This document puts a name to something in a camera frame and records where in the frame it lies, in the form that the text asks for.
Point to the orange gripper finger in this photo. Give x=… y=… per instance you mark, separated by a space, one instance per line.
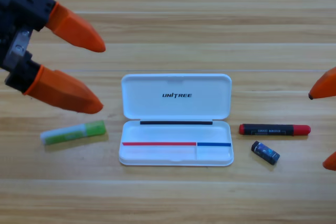
x=325 y=87
x=65 y=93
x=331 y=163

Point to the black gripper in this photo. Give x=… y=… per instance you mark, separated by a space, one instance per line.
x=6 y=24

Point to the dark blue eraser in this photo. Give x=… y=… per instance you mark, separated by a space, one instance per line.
x=265 y=153

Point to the red and black marker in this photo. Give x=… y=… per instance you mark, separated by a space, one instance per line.
x=273 y=129

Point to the white Unitree pencil case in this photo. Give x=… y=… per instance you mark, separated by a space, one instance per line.
x=170 y=108

